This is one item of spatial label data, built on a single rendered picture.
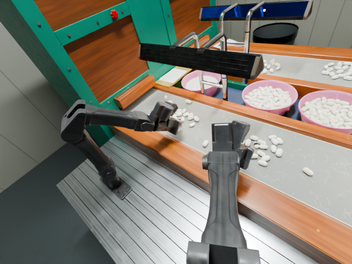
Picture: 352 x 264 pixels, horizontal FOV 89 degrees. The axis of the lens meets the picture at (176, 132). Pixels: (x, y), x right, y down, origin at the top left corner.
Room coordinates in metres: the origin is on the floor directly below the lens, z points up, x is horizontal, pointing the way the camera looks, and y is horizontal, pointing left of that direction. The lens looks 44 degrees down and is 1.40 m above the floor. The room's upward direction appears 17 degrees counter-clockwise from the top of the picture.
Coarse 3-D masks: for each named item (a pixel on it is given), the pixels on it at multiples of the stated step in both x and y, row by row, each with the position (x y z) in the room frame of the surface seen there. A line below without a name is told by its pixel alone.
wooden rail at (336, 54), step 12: (216, 48) 1.51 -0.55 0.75; (228, 48) 1.42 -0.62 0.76; (240, 48) 1.34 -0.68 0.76; (252, 48) 1.28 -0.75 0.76; (264, 48) 1.23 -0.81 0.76; (276, 48) 1.17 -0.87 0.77; (288, 48) 1.12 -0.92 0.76; (300, 48) 1.07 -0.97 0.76; (312, 48) 1.03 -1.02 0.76; (324, 48) 0.99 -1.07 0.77; (336, 48) 0.95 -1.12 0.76; (336, 60) 0.86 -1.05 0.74; (348, 60) 0.82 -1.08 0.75
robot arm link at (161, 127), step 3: (156, 120) 0.59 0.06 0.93; (159, 120) 0.58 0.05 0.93; (162, 120) 0.58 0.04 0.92; (156, 123) 0.58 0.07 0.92; (159, 123) 0.58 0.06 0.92; (162, 123) 0.59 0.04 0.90; (165, 123) 0.59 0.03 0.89; (156, 126) 0.57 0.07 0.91; (159, 126) 0.57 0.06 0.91; (162, 126) 0.58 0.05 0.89; (165, 126) 0.59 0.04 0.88; (153, 129) 0.57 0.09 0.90; (156, 129) 0.57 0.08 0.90; (159, 129) 0.57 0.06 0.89; (162, 129) 0.58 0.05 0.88
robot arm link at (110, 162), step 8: (64, 120) 0.54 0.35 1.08; (88, 136) 0.53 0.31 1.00; (72, 144) 0.50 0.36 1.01; (80, 144) 0.50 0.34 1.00; (88, 144) 0.51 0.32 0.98; (88, 152) 0.51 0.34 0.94; (96, 152) 0.51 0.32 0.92; (96, 160) 0.51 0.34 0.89; (104, 160) 0.51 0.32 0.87; (112, 160) 0.56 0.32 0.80; (96, 168) 0.50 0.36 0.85; (104, 168) 0.50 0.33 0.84; (112, 168) 0.51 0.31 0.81; (104, 176) 0.50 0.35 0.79
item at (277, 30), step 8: (272, 24) 2.14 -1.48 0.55; (280, 24) 2.09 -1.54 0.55; (288, 24) 2.02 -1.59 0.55; (256, 32) 2.14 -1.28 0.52; (264, 32) 2.16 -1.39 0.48; (272, 32) 2.13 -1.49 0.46; (280, 32) 2.07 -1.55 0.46; (288, 32) 1.99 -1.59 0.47; (296, 32) 1.76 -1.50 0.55; (256, 40) 1.92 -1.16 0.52; (264, 40) 1.83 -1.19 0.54; (272, 40) 1.77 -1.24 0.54; (280, 40) 1.73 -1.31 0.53; (288, 40) 1.72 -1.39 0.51
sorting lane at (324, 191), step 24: (144, 96) 1.12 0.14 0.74; (168, 96) 1.03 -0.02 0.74; (192, 120) 0.73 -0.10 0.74; (216, 120) 0.67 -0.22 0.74; (240, 120) 0.62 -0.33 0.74; (192, 144) 0.57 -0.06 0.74; (288, 144) 0.41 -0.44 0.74; (312, 144) 0.38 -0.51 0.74; (240, 168) 0.37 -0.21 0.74; (264, 168) 0.34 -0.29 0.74; (288, 168) 0.31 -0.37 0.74; (312, 168) 0.28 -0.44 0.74; (336, 168) 0.26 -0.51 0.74; (288, 192) 0.23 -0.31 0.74; (312, 192) 0.20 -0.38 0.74; (336, 192) 0.18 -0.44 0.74; (336, 216) 0.12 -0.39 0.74
